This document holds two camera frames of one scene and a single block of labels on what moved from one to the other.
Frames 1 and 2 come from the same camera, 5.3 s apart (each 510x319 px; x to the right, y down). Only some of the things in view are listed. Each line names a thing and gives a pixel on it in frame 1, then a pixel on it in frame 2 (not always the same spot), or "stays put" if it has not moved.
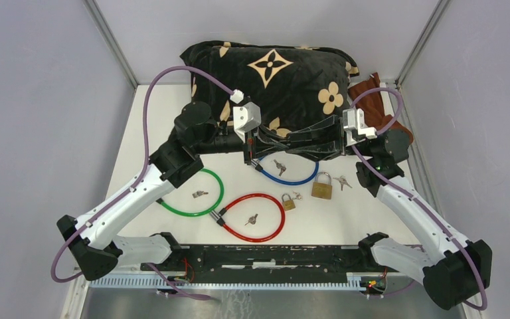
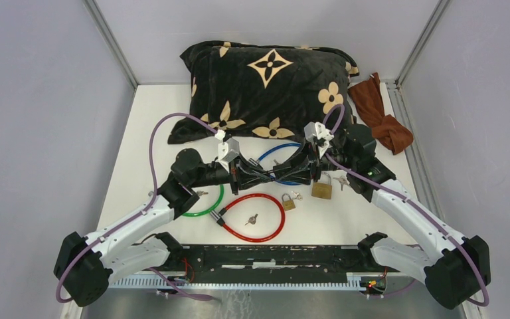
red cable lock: x=220 y=216 stays put
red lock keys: x=252 y=220 stays put
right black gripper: x=320 y=151 to x=305 y=165
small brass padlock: x=289 y=204 stays put
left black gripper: x=269 y=136 to x=244 y=175
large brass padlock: x=322 y=190 stays put
